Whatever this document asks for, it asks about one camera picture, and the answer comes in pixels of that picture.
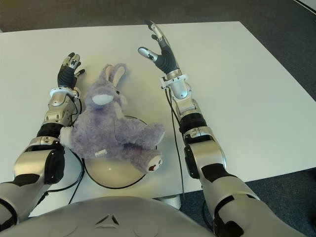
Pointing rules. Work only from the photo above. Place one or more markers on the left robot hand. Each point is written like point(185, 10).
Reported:
point(67, 75)

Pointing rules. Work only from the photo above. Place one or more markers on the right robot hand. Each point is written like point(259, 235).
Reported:
point(166, 58)

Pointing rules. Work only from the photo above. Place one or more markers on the purple plush bunny doll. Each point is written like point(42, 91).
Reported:
point(111, 123)

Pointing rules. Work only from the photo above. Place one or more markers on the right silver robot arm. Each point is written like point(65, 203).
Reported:
point(209, 153)

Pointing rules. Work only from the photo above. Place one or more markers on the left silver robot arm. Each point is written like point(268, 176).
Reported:
point(49, 128)

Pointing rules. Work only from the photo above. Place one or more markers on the white plate black rim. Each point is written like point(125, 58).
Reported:
point(116, 175)

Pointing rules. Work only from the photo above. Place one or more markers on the white table leg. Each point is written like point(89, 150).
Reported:
point(170, 201)

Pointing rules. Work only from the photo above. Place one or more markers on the silver robot torso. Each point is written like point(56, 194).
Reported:
point(111, 219)

